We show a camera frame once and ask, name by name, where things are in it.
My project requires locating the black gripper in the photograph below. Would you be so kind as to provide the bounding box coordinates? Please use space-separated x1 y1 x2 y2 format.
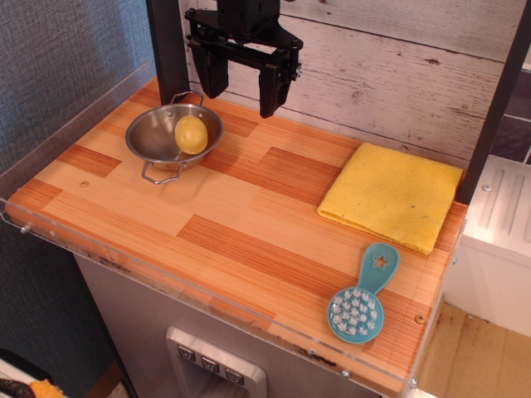
184 1 303 119

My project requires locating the blue brush with white bristles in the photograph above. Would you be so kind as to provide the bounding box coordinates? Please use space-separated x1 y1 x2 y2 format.
327 243 400 344

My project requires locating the yellow potato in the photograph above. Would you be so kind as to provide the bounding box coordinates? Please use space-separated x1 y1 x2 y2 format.
175 115 208 155

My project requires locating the yellow folded cloth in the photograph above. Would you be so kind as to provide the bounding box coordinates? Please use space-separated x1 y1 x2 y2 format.
318 143 463 255

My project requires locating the clear acrylic table guard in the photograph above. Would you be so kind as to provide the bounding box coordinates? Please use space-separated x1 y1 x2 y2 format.
6 80 465 397

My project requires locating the silver dispenser panel with buttons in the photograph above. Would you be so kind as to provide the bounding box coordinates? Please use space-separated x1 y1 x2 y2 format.
166 326 268 397

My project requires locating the white cabinet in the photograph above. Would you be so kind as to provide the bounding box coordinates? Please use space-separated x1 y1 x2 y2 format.
443 156 530 336

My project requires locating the orange and black object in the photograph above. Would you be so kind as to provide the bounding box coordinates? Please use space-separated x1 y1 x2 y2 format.
1 378 66 398

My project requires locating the dark left frame post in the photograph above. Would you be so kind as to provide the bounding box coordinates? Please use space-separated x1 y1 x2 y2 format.
146 0 189 104

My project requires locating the dark frame post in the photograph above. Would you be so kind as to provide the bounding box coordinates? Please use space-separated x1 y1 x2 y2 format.
146 0 189 104
455 0 530 205

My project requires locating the steel bowl with wire handles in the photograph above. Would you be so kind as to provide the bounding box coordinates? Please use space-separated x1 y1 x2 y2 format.
125 101 223 185

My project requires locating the dark right frame post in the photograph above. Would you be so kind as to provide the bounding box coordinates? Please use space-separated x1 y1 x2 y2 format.
455 0 530 205

